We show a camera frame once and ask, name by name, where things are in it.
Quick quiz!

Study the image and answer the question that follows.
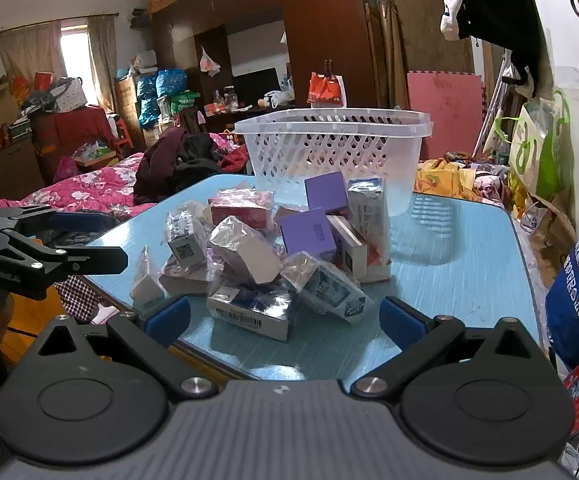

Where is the beige window curtain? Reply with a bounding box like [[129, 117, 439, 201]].
[[0, 14, 118, 111]]

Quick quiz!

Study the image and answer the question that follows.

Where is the blue plastic bags stack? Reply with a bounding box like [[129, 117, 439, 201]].
[[136, 67, 189, 131]]

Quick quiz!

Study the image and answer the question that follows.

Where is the green-white shopping bag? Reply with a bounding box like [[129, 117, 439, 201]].
[[492, 90, 573, 201]]

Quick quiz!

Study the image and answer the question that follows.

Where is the yellow blanket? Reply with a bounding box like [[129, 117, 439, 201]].
[[414, 157, 516, 211]]

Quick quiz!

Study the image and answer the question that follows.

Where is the small white box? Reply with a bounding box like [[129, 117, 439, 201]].
[[130, 246, 168, 306]]

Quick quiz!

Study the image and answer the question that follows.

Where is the red cloth covered cabinet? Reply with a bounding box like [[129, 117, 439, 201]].
[[30, 107, 120, 181]]

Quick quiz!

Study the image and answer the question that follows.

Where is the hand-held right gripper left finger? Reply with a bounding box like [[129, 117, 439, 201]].
[[34, 294, 219, 404]]

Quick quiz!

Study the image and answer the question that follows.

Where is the checked cloth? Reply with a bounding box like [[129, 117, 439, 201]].
[[54, 275, 121, 326]]

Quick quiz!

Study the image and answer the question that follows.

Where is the white plastic lattice basket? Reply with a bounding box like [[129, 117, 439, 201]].
[[234, 108, 433, 218]]

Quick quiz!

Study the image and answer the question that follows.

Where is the brown wooden wardrobe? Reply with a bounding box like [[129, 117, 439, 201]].
[[150, 0, 386, 111]]

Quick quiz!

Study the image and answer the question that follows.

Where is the small grey box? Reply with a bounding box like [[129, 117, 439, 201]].
[[166, 208, 208, 269]]

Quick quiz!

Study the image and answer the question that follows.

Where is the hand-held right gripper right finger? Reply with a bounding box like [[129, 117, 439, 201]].
[[350, 295, 543, 401]]

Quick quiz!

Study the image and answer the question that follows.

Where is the folded metal rack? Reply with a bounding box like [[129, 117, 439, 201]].
[[473, 55, 520, 161]]

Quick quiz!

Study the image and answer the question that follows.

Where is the small white plastic bag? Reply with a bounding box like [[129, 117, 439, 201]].
[[199, 47, 221, 77]]

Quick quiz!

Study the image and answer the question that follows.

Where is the plain white box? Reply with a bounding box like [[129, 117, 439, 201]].
[[208, 216, 283, 286]]

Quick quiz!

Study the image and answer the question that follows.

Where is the pinkish box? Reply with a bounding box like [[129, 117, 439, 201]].
[[160, 255, 220, 296]]

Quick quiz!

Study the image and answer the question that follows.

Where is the brown wooden door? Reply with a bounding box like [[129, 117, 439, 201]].
[[379, 0, 476, 111]]

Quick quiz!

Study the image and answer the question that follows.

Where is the black television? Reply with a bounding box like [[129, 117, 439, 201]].
[[232, 66, 283, 106]]

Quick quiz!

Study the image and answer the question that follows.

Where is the black hanging garment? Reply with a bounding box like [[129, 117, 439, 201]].
[[457, 0, 543, 99]]

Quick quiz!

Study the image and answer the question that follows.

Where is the tall white-blue box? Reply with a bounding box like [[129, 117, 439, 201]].
[[346, 176, 391, 267]]

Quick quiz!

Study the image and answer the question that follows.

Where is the pink foam mat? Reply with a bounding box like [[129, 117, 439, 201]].
[[407, 71, 485, 161]]

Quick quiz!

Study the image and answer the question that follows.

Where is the pink floral blanket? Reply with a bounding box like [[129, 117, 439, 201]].
[[0, 152, 158, 222]]

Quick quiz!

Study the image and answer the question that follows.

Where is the red-white plastic bag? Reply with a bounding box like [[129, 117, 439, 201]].
[[308, 60, 347, 109]]

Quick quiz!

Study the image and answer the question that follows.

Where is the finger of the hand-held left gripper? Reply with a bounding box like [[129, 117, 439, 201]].
[[0, 204, 119, 236], [0, 229, 129, 302]]

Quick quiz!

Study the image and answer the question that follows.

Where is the blue-white box with barcode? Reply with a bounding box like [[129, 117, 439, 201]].
[[206, 282, 298, 343]]

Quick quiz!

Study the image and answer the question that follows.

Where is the white box with red edge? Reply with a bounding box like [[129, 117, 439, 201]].
[[326, 215, 370, 281]]

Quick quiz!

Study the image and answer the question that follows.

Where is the pink box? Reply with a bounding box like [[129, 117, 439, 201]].
[[208, 189, 276, 234]]

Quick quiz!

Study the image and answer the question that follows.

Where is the dark clothing pile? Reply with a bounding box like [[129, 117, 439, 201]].
[[134, 127, 226, 206]]

